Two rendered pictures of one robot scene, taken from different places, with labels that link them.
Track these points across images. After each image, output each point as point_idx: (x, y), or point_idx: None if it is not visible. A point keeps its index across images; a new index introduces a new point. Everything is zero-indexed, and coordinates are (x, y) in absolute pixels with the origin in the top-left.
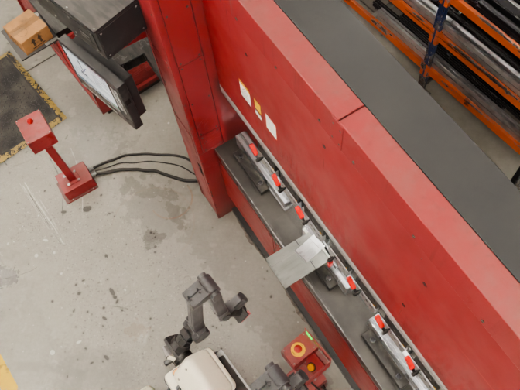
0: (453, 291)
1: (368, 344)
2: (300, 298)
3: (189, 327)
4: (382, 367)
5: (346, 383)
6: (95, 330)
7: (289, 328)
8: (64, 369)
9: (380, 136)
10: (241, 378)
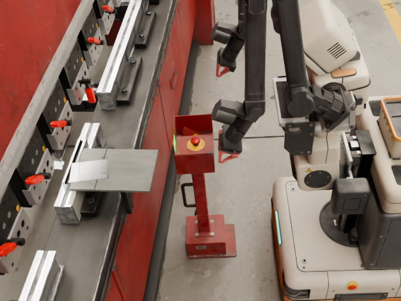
0: None
1: (130, 91)
2: (145, 260)
3: (308, 90)
4: (138, 79)
5: (172, 217)
6: None
7: (180, 297)
8: None
9: None
10: (276, 92)
